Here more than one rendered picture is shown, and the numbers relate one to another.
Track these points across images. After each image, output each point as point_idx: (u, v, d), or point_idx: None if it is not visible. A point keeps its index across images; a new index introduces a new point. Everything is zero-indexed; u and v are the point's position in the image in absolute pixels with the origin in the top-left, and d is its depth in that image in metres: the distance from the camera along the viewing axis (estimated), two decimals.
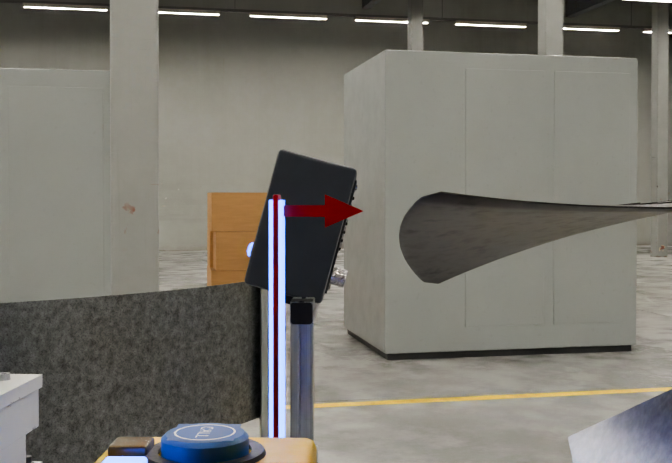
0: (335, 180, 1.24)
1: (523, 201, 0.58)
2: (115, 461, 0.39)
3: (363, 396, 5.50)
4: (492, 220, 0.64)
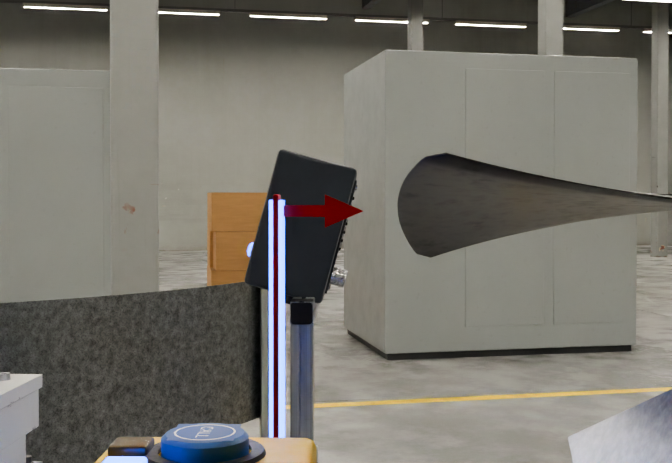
0: (335, 180, 1.24)
1: (526, 173, 0.58)
2: (115, 461, 0.39)
3: (363, 396, 5.50)
4: (492, 192, 0.64)
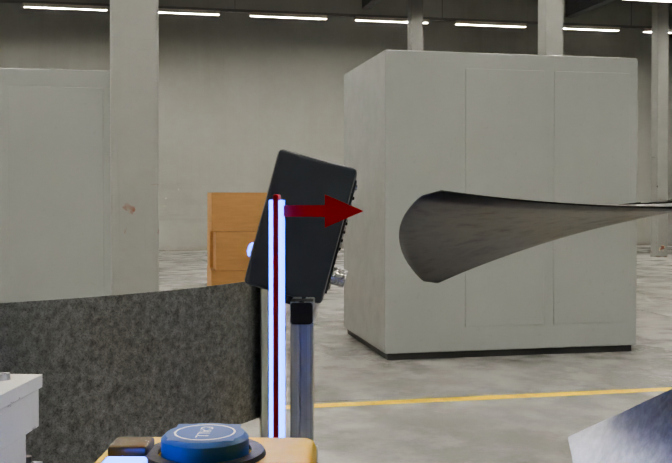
0: (335, 180, 1.24)
1: None
2: (115, 461, 0.39)
3: (363, 396, 5.50)
4: None
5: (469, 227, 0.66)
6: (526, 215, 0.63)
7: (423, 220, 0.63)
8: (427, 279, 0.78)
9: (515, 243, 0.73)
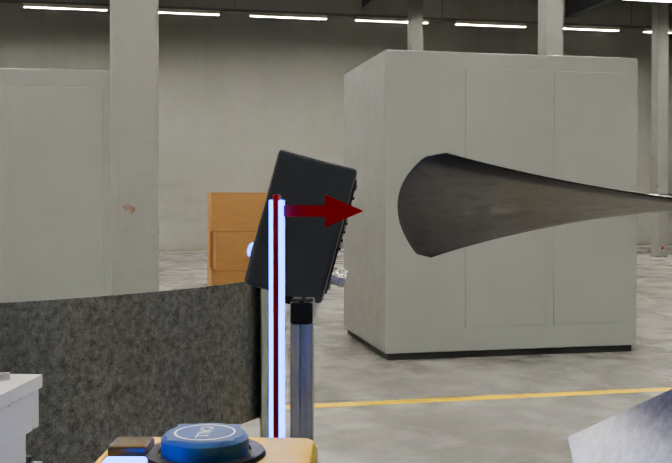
0: (335, 180, 1.24)
1: None
2: (115, 461, 0.39)
3: (363, 396, 5.50)
4: None
5: (468, 199, 0.66)
6: (527, 191, 0.62)
7: (424, 185, 0.63)
8: (420, 252, 0.78)
9: (512, 224, 0.73)
